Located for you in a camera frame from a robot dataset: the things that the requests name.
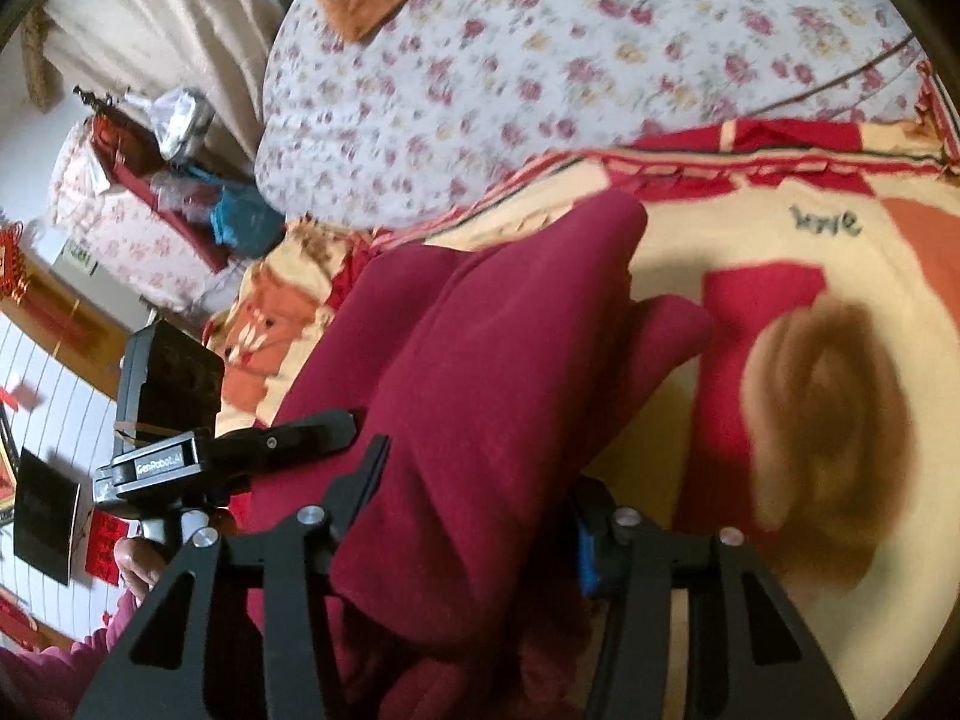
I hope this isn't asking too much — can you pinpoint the dark red garment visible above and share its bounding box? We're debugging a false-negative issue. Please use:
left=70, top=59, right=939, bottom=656
left=278, top=190, right=711, bottom=718

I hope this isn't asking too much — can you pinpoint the pink sleeve forearm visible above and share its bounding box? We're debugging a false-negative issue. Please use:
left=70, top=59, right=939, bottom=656
left=2, top=592, right=139, bottom=720

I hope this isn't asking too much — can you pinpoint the person's left hand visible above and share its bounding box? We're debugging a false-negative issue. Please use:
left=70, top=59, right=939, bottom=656
left=114, top=536, right=167, bottom=606

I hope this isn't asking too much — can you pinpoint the floral cloth covered furniture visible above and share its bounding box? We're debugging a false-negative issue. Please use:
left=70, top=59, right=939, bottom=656
left=49, top=117, right=236, bottom=316

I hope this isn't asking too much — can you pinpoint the red cream orange love blanket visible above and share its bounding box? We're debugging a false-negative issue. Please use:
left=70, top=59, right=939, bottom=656
left=205, top=78, right=958, bottom=718

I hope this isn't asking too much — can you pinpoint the blue bag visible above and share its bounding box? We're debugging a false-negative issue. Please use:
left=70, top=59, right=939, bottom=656
left=210, top=184, right=285, bottom=259

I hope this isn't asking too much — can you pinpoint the beige curtain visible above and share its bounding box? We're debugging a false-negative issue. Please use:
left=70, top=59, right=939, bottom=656
left=43, top=0, right=283, bottom=172

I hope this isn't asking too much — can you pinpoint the white floral bedsheet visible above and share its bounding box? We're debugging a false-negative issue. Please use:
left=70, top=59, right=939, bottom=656
left=256, top=0, right=923, bottom=227

